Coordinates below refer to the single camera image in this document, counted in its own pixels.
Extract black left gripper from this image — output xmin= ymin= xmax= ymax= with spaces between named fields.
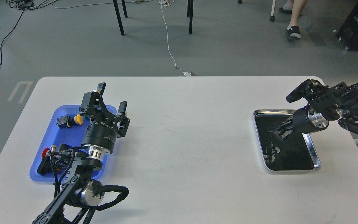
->
xmin=79 ymin=82 xmax=130 ymax=154

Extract blue plastic tray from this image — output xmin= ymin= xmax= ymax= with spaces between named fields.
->
xmin=29 ymin=105 xmax=117 ymax=183

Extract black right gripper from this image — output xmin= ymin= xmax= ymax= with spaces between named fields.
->
xmin=269 ymin=107 xmax=329 ymax=142

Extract red emergency stop button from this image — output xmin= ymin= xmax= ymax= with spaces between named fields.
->
xmin=36 ymin=148 xmax=64 ymax=176

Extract white office chair base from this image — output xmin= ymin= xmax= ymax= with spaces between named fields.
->
xmin=245 ymin=0 xmax=276 ymax=22

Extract person's foot in sandal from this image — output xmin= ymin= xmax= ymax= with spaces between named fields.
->
xmin=287 ymin=26 xmax=301 ymax=40

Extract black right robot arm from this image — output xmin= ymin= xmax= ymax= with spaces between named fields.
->
xmin=269 ymin=79 xmax=358 ymax=141

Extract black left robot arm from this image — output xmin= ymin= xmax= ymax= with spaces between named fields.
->
xmin=33 ymin=82 xmax=130 ymax=224

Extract black cable on floor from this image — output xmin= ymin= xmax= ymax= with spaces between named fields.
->
xmin=0 ymin=0 xmax=50 ymax=112

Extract yellow push button switch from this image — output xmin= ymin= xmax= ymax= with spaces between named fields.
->
xmin=56 ymin=114 xmax=84 ymax=129

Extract silver metal tray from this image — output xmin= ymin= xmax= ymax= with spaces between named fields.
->
xmin=253 ymin=109 xmax=321 ymax=174

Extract white cable on floor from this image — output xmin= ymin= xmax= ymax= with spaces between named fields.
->
xmin=52 ymin=0 xmax=192 ymax=77

